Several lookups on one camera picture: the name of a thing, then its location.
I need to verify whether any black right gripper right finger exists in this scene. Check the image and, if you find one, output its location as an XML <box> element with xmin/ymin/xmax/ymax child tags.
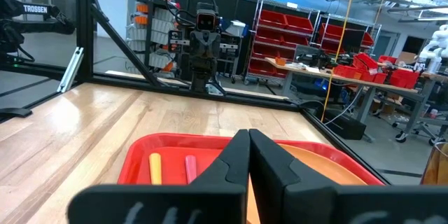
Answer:
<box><xmin>248</xmin><ymin>128</ymin><xmax>448</xmax><ymax>224</ymax></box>

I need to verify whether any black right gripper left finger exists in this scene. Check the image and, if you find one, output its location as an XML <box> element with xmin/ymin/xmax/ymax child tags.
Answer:
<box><xmin>66</xmin><ymin>128</ymin><xmax>251</xmax><ymax>224</ymax></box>

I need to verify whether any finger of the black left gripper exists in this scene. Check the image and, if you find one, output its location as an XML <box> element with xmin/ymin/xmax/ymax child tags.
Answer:
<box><xmin>205</xmin><ymin>31</ymin><xmax>216</xmax><ymax>59</ymax></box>
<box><xmin>195</xmin><ymin>31</ymin><xmax>207</xmax><ymax>59</ymax></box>

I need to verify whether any orange plate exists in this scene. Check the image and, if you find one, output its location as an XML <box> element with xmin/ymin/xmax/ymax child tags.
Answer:
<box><xmin>246</xmin><ymin>142</ymin><xmax>368</xmax><ymax>224</ymax></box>

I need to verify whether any fork with pink handle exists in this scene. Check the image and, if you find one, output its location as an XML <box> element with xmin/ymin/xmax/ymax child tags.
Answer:
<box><xmin>184</xmin><ymin>154</ymin><xmax>199</xmax><ymax>185</ymax></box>

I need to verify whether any spoon with orange handle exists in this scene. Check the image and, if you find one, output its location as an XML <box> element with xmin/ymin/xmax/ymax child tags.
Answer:
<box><xmin>148</xmin><ymin>152</ymin><xmax>164</xmax><ymax>186</ymax></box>

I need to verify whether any red plastic tray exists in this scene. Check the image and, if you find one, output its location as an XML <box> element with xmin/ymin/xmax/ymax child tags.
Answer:
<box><xmin>117</xmin><ymin>132</ymin><xmax>386</xmax><ymax>187</ymax></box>

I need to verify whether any shelf with white orange bins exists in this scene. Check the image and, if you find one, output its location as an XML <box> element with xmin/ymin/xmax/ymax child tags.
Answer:
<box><xmin>125</xmin><ymin>0</ymin><xmax>183</xmax><ymax>78</ymax></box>

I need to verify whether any black machine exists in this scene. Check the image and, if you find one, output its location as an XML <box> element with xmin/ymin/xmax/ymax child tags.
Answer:
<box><xmin>296</xmin><ymin>49</ymin><xmax>337</xmax><ymax>70</ymax></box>

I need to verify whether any silver aluminium bar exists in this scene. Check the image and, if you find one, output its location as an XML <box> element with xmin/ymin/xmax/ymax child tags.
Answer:
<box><xmin>57</xmin><ymin>46</ymin><xmax>85</xmax><ymax>94</ymax></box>

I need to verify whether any wooden top workbench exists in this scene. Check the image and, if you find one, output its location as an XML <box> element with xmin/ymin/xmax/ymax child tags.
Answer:
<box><xmin>264</xmin><ymin>55</ymin><xmax>448</xmax><ymax>145</ymax></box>

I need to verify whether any red plastic bin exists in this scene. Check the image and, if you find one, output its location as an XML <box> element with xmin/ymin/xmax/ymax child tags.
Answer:
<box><xmin>372</xmin><ymin>71</ymin><xmax>389</xmax><ymax>85</ymax></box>
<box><xmin>389</xmin><ymin>69</ymin><xmax>421</xmax><ymax>90</ymax></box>
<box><xmin>353</xmin><ymin>52</ymin><xmax>379</xmax><ymax>74</ymax></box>
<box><xmin>333</xmin><ymin>64</ymin><xmax>363</xmax><ymax>80</ymax></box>

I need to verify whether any cardboard box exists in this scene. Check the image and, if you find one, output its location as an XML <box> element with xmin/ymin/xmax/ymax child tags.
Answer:
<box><xmin>395</xmin><ymin>51</ymin><xmax>419</xmax><ymax>66</ymax></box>

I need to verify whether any white robot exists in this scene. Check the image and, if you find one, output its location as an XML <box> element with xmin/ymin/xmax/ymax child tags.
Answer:
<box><xmin>414</xmin><ymin>24</ymin><xmax>448</xmax><ymax>75</ymax></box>

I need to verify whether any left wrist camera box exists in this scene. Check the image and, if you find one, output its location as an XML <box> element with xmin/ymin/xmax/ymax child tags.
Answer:
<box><xmin>195</xmin><ymin>2</ymin><xmax>218</xmax><ymax>32</ymax></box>

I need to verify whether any wire rack with red bins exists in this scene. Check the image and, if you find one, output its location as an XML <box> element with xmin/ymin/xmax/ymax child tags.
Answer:
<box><xmin>244</xmin><ymin>0</ymin><xmax>321</xmax><ymax>87</ymax></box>
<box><xmin>309</xmin><ymin>13</ymin><xmax>383</xmax><ymax>64</ymax></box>

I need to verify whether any black aluminium table frame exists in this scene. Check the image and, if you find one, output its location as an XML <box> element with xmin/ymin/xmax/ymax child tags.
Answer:
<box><xmin>0</xmin><ymin>0</ymin><xmax>391</xmax><ymax>185</ymax></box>

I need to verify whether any white hanging cable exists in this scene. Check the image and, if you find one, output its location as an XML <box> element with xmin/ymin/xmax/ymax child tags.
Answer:
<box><xmin>323</xmin><ymin>85</ymin><xmax>365</xmax><ymax>127</ymax></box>

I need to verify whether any yellow hanging cable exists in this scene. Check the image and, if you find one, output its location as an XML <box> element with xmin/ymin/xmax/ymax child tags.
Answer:
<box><xmin>319</xmin><ymin>0</ymin><xmax>362</xmax><ymax>124</ymax></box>

